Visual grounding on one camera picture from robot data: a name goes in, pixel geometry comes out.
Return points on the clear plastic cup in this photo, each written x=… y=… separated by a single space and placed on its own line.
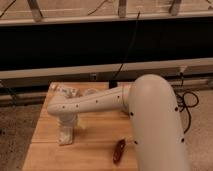
x=90 y=91

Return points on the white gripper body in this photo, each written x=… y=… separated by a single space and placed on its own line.
x=68 y=123

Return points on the white wrapped packet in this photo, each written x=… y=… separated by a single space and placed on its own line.
x=66 y=91

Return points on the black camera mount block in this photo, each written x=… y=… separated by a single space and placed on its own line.
x=112 y=84

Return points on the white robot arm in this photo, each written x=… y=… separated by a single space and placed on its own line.
x=151 y=104

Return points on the brown chocolate bar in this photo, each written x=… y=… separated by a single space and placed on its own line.
x=118 y=151

